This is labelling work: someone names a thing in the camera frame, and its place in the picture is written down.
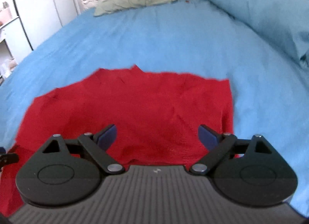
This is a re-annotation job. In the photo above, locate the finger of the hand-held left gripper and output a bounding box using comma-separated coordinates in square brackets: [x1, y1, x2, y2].
[0, 147, 19, 166]

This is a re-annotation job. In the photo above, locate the blue rolled duvet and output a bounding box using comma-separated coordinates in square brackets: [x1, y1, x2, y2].
[175, 0, 309, 68]

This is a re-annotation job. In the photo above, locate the white shelf unit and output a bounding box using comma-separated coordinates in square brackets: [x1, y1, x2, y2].
[0, 0, 33, 85]

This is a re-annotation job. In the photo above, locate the red knit garment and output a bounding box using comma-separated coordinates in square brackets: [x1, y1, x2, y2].
[0, 64, 241, 217]

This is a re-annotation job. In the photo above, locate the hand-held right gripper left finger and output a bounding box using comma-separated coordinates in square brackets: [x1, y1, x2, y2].
[42, 124, 125, 174]

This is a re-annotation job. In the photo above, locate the white wardrobe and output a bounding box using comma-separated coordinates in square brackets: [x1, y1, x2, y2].
[9, 0, 78, 51]

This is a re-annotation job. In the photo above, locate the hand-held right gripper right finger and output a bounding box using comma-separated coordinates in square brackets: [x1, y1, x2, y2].
[189, 124, 274, 176]

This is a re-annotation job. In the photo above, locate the pale green pillow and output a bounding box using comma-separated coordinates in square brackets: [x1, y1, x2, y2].
[94, 0, 178, 17]

